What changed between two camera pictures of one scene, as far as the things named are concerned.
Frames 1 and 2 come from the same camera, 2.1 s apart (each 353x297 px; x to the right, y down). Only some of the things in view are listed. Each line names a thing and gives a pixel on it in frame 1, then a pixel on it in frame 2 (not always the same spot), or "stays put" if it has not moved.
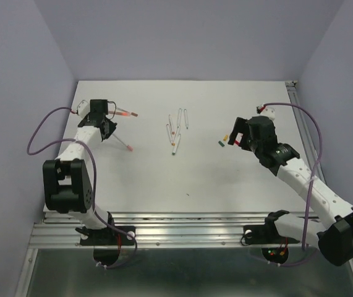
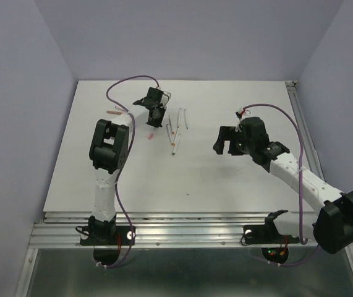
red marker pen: x=169 y=132 stays put
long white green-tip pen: x=176 y=144 stays put
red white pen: x=173 y=136 stays put
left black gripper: x=112 y=127 -> x=157 y=123
